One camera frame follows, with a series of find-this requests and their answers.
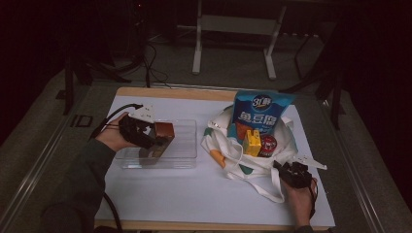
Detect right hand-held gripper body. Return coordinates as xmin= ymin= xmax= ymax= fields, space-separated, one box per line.
xmin=279 ymin=154 xmax=328 ymax=189

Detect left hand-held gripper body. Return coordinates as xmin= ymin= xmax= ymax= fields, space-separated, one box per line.
xmin=118 ymin=104 xmax=157 ymax=150

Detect brown box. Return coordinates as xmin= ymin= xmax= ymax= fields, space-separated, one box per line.
xmin=139 ymin=120 xmax=176 ymax=167

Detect red round can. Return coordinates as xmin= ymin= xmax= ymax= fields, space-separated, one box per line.
xmin=257 ymin=134 xmax=279 ymax=158

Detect clear plastic box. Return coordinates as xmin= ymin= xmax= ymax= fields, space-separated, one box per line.
xmin=115 ymin=118 xmax=198 ymax=170

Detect yellow drink carton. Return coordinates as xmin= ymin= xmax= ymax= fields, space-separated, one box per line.
xmin=242 ymin=129 xmax=262 ymax=157

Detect white tote bag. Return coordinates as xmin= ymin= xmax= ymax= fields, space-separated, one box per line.
xmin=200 ymin=105 xmax=300 ymax=204

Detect blue snack bag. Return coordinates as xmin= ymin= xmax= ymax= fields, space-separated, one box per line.
xmin=226 ymin=90 xmax=296 ymax=144

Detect person's left hand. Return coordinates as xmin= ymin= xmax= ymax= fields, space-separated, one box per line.
xmin=95 ymin=112 xmax=139 ymax=153

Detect person's right hand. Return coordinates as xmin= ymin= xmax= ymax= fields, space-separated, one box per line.
xmin=281 ymin=178 xmax=319 ymax=227

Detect white table mat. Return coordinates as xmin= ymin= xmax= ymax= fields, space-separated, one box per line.
xmin=95 ymin=95 xmax=336 ymax=227

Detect black tripod stand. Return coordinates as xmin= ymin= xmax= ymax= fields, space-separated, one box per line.
xmin=62 ymin=54 xmax=132 ymax=116

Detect black metal stand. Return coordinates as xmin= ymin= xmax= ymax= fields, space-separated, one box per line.
xmin=280 ymin=18 xmax=347 ymax=130

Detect white metal stand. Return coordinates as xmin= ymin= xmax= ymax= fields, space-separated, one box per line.
xmin=191 ymin=0 xmax=288 ymax=81

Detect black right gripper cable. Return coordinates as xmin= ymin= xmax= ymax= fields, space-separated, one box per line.
xmin=309 ymin=178 xmax=320 ymax=219

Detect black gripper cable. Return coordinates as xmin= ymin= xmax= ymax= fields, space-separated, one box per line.
xmin=88 ymin=103 xmax=144 ymax=233
xmin=309 ymin=178 xmax=320 ymax=219

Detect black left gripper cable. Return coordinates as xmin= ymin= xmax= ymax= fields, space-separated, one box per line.
xmin=88 ymin=103 xmax=144 ymax=233

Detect black floor cables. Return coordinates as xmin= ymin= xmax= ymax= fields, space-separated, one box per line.
xmin=142 ymin=42 xmax=171 ymax=89

